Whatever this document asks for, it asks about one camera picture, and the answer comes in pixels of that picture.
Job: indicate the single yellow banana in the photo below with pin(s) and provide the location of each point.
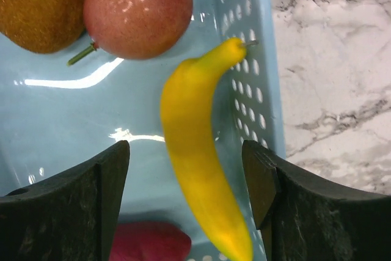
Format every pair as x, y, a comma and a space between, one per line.
185, 112

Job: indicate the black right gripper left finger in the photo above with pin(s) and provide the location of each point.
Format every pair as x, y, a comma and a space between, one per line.
69, 216

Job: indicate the brown kiwi fruit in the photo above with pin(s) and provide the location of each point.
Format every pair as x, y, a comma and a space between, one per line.
42, 26

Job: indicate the light blue plastic basket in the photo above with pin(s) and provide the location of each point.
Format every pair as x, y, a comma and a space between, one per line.
54, 116

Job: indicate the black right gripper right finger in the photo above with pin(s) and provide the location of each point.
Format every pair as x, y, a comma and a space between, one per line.
302, 216

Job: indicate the magenta sweet potato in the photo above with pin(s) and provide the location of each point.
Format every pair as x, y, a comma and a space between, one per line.
149, 240

